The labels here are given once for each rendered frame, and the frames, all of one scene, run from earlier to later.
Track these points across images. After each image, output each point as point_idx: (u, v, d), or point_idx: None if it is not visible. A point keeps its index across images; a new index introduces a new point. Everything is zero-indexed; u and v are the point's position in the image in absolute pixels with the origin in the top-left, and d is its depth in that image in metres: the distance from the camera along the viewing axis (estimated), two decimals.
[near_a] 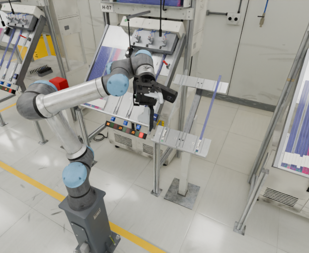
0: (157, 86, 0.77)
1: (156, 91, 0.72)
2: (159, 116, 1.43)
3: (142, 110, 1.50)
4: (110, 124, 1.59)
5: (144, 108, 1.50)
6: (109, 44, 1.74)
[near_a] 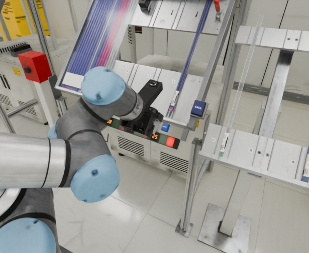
0: (156, 110, 0.60)
1: (160, 121, 0.67)
2: (206, 106, 0.75)
3: (173, 97, 0.82)
4: (114, 121, 0.91)
5: (176, 93, 0.82)
6: None
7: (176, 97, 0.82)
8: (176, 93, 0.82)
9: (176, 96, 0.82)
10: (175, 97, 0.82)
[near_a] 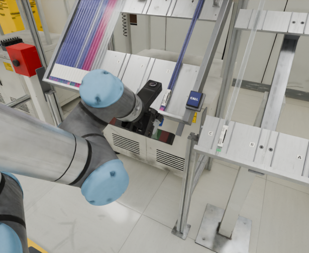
0: (155, 111, 0.60)
1: (159, 121, 0.67)
2: (203, 97, 0.69)
3: (164, 96, 0.75)
4: None
5: (167, 92, 0.75)
6: None
7: (167, 96, 0.74)
8: (168, 91, 0.75)
9: (167, 95, 0.75)
10: (166, 96, 0.75)
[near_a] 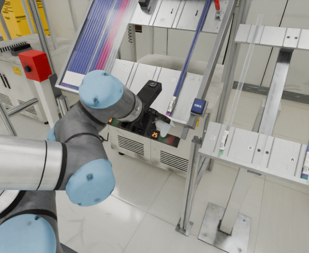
0: (155, 111, 0.60)
1: (166, 122, 0.64)
2: (206, 104, 0.75)
3: (170, 103, 0.81)
4: (114, 120, 0.91)
5: (173, 99, 0.81)
6: None
7: (173, 102, 0.81)
8: (173, 98, 0.81)
9: (173, 101, 0.81)
10: (172, 103, 0.81)
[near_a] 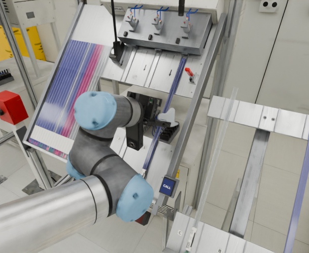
0: None
1: None
2: (176, 183, 0.68)
3: None
4: None
5: (142, 171, 0.74)
6: (84, 37, 0.99)
7: (142, 176, 0.74)
8: (143, 171, 0.74)
9: (142, 175, 0.74)
10: (141, 176, 0.74)
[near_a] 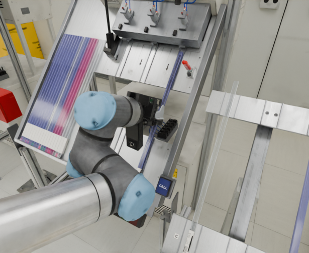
0: None
1: None
2: (173, 183, 0.64)
3: None
4: None
5: (137, 171, 0.70)
6: (78, 31, 0.95)
7: None
8: (138, 170, 0.70)
9: None
10: None
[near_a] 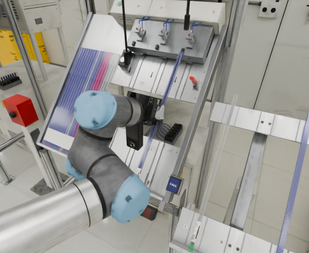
0: None
1: None
2: (181, 182, 0.75)
3: None
4: None
5: (137, 171, 0.70)
6: (93, 45, 1.05)
7: None
8: (138, 170, 0.70)
9: (137, 174, 0.70)
10: None
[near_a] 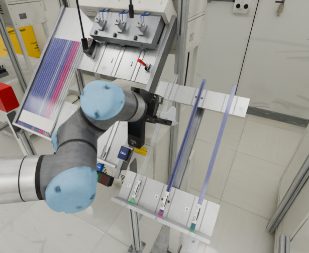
0: None
1: None
2: (130, 151, 0.86)
3: (163, 199, 0.72)
4: None
5: (166, 195, 0.72)
6: (64, 35, 1.17)
7: (166, 199, 0.71)
8: (167, 194, 0.72)
9: (166, 198, 0.71)
10: (165, 199, 0.71)
